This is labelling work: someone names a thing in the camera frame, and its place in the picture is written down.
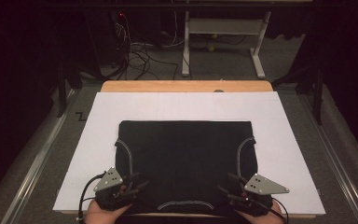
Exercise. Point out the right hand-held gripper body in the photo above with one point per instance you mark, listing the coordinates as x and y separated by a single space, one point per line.
264 186

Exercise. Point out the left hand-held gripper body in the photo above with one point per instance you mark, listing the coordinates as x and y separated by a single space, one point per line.
109 182

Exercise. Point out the black knit vest grey trim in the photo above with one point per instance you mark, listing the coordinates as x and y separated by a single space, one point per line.
183 161

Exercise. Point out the person's right hand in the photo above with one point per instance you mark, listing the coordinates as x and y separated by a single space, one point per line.
261 219

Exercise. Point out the person's left hand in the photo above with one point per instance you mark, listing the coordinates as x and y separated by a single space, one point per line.
99 216

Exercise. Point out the white paper sheet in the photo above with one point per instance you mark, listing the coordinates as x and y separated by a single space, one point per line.
105 124

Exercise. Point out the small grey knob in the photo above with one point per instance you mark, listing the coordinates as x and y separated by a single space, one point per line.
219 90

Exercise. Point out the black metal stand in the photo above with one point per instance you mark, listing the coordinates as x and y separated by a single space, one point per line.
62 90
317 93

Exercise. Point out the yellow ball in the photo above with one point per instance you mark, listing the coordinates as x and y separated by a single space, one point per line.
211 48
214 35

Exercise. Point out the silver floor rail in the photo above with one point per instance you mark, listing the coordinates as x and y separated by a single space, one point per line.
40 161
335 161

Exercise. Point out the white metal desk frame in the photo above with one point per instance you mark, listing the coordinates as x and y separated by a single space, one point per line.
223 26

